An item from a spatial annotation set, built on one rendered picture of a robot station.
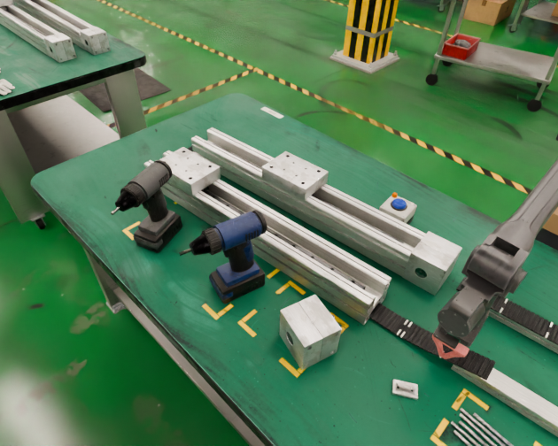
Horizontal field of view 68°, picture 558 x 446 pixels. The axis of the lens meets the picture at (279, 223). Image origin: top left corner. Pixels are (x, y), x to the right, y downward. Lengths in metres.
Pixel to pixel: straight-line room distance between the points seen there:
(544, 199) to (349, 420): 0.54
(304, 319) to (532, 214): 0.47
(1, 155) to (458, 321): 2.06
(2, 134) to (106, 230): 1.12
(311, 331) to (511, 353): 0.46
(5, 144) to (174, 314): 1.49
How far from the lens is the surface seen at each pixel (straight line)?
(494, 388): 1.00
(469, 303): 0.77
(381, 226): 1.16
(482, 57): 4.14
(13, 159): 2.36
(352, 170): 1.45
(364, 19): 4.20
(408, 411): 0.94
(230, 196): 1.20
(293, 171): 1.20
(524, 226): 0.82
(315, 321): 0.89
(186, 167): 1.24
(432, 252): 1.08
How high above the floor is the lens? 1.61
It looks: 43 degrees down
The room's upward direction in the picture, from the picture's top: 1 degrees clockwise
